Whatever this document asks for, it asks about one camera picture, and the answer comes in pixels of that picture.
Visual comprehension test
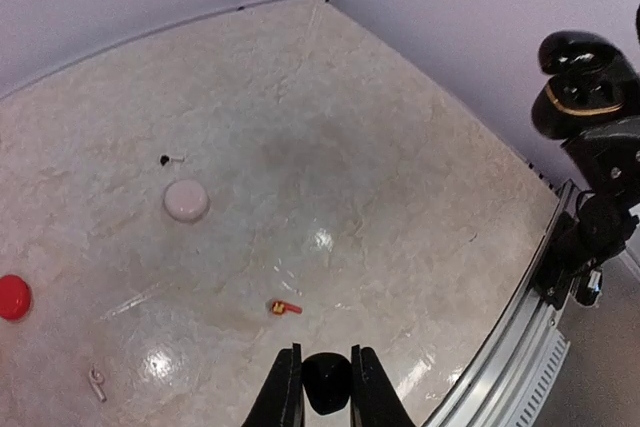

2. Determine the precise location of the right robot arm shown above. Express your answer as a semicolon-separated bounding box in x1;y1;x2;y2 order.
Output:
533;116;639;310

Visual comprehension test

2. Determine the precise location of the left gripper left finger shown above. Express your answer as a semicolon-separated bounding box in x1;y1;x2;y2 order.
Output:
242;345;305;427

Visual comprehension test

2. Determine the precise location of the red earbud charging case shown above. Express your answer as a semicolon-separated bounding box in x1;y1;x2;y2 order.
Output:
0;274;32;321

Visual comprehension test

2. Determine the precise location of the front aluminium rail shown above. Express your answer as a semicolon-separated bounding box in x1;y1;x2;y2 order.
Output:
425;180;580;426

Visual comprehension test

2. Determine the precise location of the black earbud charging case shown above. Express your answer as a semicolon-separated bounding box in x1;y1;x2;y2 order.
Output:
531;31;639;140

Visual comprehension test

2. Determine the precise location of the black earbud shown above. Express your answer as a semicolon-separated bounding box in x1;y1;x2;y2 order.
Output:
302;352;352;416

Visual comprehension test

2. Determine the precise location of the small black screw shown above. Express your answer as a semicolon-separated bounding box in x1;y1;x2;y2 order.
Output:
159;154;186;166

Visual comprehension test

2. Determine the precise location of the pink earbud charging case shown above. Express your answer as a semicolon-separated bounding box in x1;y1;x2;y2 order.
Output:
163;179;209;223

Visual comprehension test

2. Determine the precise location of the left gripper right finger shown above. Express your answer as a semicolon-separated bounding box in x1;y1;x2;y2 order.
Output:
350;345;415;427

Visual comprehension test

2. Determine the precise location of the red earbud with yellow tip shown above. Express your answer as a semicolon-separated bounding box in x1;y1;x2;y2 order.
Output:
270;300;303;316

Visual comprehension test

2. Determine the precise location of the pink earbud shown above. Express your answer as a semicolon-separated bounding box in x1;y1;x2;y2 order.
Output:
88;366;107;403

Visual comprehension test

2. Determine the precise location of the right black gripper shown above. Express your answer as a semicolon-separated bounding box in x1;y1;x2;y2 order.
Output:
561;116;639;207

